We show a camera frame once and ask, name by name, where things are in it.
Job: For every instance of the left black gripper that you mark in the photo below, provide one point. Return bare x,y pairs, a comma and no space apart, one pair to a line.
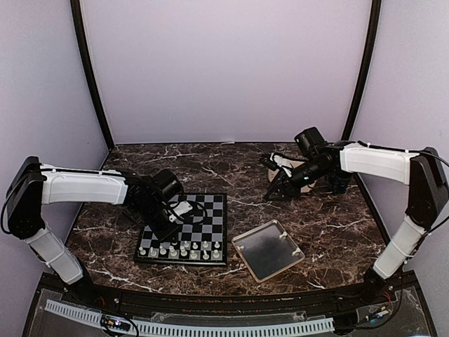
165,236

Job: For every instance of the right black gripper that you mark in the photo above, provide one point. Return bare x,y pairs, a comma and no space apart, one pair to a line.
284,184

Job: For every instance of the white king chess piece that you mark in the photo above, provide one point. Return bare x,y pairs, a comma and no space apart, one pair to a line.
172,252

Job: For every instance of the white queen chess piece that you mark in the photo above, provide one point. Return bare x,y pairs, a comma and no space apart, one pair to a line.
183,251

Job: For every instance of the black grey chessboard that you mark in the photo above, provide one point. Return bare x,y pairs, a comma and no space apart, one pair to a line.
206,222

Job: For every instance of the white knight chess piece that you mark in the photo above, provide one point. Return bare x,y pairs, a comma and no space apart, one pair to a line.
205,254

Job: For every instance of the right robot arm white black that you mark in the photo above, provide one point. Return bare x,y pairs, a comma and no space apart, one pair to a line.
409,188

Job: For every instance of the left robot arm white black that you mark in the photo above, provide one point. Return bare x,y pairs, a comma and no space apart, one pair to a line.
42,201

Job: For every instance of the dark blue mug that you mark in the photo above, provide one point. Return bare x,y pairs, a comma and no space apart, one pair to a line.
339,181

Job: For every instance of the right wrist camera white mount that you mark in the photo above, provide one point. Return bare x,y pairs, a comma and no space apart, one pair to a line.
275,162

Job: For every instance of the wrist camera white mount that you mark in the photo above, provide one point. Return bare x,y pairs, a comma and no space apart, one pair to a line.
275,162
179,210

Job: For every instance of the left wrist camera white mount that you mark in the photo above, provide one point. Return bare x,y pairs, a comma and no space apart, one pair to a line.
179,210

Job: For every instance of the grey slotted cable duct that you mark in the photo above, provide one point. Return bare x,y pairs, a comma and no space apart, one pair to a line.
118,326

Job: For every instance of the black front rail base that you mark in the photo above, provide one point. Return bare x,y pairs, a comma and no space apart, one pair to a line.
401,310

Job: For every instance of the right black frame post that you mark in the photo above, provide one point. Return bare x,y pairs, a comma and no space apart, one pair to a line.
368,49

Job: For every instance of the black frame post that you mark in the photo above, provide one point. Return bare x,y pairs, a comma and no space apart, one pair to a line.
368,49
88,70

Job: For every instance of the left black frame post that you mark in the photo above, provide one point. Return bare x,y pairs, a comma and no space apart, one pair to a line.
88,70

